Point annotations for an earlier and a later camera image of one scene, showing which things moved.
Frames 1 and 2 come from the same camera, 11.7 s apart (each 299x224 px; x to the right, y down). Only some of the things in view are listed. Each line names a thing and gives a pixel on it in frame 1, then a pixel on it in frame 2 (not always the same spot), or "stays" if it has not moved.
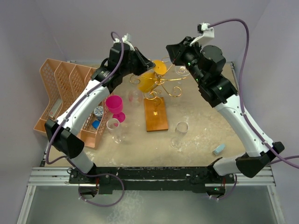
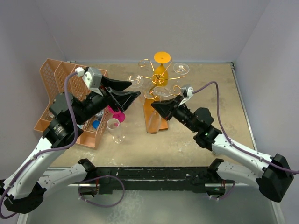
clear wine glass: [135, 98] to [137, 80]
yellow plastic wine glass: [146, 82] to [160, 76]
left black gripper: [144, 63] to [113, 98]
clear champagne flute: [181, 128] to [153, 122]
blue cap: [96, 123] stays
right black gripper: [181, 48] to [166, 108]
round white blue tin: [98, 112] stays
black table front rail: [194, 178] stays
